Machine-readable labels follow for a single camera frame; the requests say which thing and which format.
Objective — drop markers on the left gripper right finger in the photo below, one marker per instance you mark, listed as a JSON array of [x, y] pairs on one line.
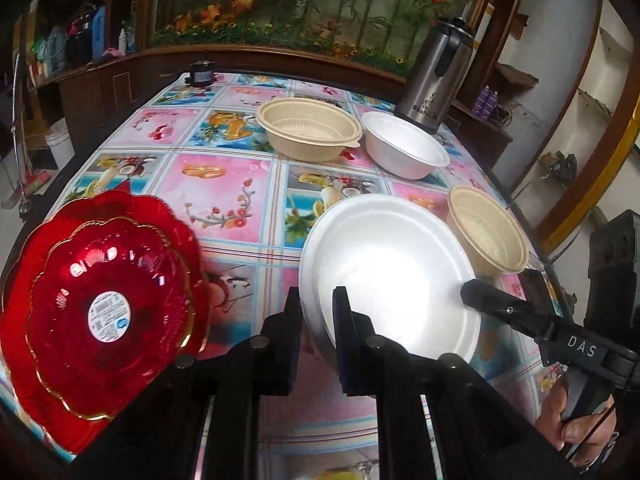
[[437, 418]]

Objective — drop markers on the wooden sideboard cabinet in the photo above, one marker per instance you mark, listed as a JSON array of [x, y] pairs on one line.
[[92, 98]]

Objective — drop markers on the stainless steel thermos jug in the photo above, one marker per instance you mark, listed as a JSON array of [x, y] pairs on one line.
[[436, 74]]

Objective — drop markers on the large red glass plate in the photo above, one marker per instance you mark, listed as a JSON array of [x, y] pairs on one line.
[[63, 428]]

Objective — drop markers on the person's right hand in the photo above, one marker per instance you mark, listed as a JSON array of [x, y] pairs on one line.
[[595, 431]]

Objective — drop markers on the white foam plate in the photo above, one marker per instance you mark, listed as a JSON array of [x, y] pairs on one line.
[[401, 266]]

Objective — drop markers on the purple bottles on shelf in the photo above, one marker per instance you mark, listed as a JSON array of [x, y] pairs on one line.
[[485, 103]]

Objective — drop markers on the blue plastic bottle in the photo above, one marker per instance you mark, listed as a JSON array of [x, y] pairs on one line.
[[98, 34]]

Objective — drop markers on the small beige plastic bowl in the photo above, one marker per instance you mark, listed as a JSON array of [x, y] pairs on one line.
[[491, 238]]

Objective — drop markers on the white foam bowl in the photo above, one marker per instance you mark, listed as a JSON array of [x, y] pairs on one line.
[[400, 147]]

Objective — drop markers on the flower mural panel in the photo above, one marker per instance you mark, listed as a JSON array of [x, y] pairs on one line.
[[383, 34]]

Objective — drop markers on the large beige plastic bowl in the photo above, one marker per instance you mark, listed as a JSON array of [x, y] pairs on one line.
[[308, 130]]

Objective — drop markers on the small red glass plate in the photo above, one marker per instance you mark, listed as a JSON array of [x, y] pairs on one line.
[[110, 311]]

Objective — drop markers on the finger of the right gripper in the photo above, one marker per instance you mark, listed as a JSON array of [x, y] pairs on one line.
[[519, 314]]

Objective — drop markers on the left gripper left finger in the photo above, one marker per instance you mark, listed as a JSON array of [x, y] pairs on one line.
[[199, 419]]

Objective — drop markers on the white plastic bucket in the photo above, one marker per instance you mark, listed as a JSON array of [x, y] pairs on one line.
[[60, 144]]

